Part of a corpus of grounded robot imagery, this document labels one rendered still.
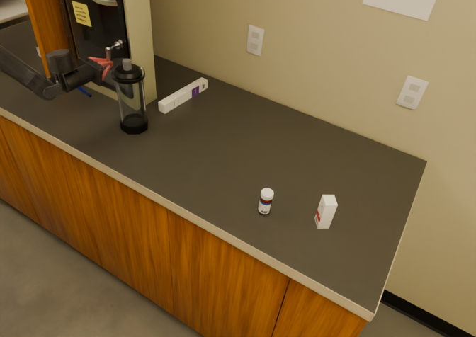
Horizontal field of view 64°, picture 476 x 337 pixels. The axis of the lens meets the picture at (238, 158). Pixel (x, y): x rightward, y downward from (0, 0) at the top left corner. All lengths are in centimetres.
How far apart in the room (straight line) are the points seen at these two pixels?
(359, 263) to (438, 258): 83
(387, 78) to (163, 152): 83
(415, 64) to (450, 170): 43
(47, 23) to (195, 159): 77
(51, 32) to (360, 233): 132
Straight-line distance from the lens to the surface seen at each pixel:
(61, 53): 131
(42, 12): 164
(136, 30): 142
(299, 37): 153
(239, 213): 116
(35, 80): 130
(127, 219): 153
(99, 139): 143
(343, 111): 158
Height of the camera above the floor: 182
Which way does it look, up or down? 42 degrees down
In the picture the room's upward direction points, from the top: 6 degrees clockwise
